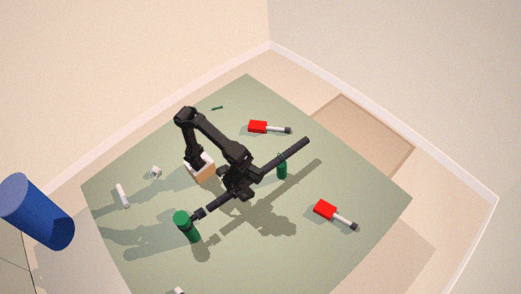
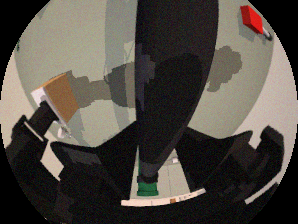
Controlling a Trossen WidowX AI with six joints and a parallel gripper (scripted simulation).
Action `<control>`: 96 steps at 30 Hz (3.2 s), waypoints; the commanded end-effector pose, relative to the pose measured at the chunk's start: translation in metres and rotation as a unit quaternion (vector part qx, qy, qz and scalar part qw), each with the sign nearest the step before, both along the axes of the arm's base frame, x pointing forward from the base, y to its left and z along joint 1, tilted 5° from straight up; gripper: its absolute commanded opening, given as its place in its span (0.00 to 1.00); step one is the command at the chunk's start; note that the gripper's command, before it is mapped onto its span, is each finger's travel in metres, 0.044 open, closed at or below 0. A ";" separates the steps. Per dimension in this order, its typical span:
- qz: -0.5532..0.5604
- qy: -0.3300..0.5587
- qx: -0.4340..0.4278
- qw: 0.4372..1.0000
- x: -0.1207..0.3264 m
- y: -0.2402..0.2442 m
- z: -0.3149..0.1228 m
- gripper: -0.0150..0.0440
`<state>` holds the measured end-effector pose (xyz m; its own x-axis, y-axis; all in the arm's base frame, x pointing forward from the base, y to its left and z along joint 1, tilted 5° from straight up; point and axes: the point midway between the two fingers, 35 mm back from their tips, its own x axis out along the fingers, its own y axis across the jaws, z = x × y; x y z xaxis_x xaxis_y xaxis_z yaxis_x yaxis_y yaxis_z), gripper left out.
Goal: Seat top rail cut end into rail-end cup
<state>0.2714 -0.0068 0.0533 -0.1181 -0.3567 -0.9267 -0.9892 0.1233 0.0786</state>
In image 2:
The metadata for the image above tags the green cylinder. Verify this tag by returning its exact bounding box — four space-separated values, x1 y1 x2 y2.
136 155 160 197

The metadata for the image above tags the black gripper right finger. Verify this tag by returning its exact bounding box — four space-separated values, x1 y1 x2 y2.
176 127 253 193

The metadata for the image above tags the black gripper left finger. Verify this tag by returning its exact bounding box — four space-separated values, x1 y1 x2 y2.
49 121 138 201

